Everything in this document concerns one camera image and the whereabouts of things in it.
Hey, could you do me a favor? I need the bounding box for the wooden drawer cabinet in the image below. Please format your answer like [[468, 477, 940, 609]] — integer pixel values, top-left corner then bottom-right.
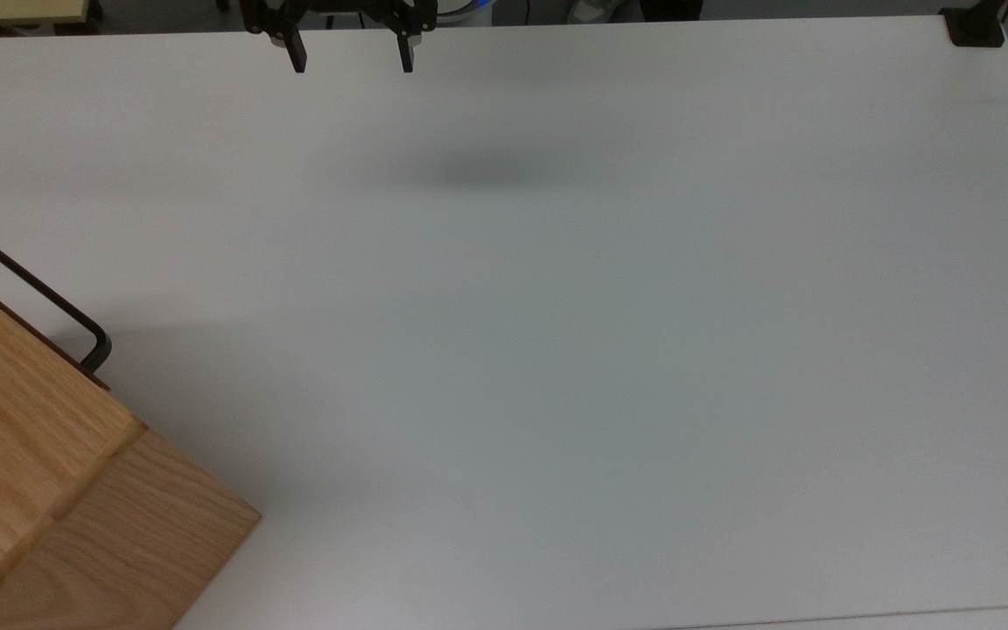
[[0, 262, 263, 630]]

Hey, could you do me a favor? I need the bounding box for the robot base with blue ring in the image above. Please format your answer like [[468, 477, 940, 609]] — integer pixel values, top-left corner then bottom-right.
[[434, 0, 496, 25]]

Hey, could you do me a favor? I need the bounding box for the yellowish side table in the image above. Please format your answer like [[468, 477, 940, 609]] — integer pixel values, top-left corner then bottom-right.
[[0, 0, 90, 28]]

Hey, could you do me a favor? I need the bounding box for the black metal drawer handle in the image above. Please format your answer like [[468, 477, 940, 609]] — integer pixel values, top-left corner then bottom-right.
[[0, 234, 113, 375]]

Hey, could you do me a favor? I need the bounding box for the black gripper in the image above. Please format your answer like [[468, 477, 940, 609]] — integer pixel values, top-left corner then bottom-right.
[[240, 0, 437, 74]]

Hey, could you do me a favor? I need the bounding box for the black background object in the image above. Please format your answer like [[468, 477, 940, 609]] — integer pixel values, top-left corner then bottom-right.
[[640, 0, 703, 22]]

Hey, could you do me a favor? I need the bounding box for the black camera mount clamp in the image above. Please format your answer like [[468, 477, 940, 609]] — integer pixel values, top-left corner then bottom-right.
[[941, 0, 1008, 47]]

